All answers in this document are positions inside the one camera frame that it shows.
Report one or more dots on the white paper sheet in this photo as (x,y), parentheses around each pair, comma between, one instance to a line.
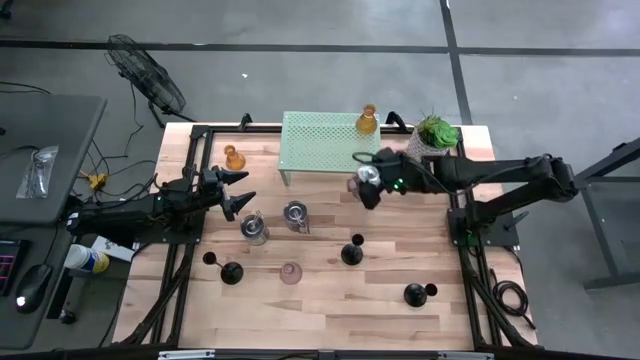
(115,248)

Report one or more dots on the black table edge rail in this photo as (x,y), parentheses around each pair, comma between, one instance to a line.
(375,355)

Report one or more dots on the black floor fan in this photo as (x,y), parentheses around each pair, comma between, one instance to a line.
(150,80)

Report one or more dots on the pink glass candle holder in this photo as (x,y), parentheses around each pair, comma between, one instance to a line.
(290,273)

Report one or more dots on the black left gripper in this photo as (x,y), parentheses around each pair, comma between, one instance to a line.
(209,192)

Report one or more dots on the black metal candlestick holder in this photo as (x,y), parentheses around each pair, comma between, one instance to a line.
(415,295)
(232,273)
(351,255)

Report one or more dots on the tin candle with green label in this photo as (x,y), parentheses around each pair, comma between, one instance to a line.
(252,227)

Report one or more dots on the black aluminium table frame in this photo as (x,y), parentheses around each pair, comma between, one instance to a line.
(225,129)

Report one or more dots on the silver metal bar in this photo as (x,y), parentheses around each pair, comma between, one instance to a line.
(466,356)
(186,355)

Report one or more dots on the tin candle with brown label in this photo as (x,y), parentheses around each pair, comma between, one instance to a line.
(296,212)

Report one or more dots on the white wipes canister yellow lid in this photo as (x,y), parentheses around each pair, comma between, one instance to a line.
(87,258)

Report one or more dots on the green metal mesh shelf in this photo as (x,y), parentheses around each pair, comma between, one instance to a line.
(320,145)

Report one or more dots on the yellow power plug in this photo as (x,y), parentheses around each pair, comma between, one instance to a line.
(97,181)

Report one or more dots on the amber glass candle holder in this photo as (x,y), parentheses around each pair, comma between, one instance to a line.
(366,124)
(235,161)

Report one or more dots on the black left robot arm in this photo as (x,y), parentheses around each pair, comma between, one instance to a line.
(125,220)

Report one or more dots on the black metal stand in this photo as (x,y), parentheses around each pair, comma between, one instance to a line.
(600,167)

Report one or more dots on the clear plastic bag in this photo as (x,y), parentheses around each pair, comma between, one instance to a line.
(37,172)

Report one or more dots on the potted succulent in patterned pot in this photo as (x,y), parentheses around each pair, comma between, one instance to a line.
(432,137)

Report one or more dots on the black computer mouse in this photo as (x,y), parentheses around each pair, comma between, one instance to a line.
(34,287)

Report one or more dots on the silver tin candle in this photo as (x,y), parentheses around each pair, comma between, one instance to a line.
(367,175)

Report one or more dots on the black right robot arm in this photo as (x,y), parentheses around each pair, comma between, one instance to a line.
(500,170)

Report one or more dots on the black table clamp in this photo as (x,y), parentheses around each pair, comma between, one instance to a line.
(397,120)
(245,121)

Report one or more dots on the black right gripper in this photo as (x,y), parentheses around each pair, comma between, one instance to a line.
(402,172)

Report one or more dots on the gray side desk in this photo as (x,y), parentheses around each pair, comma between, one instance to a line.
(50,130)

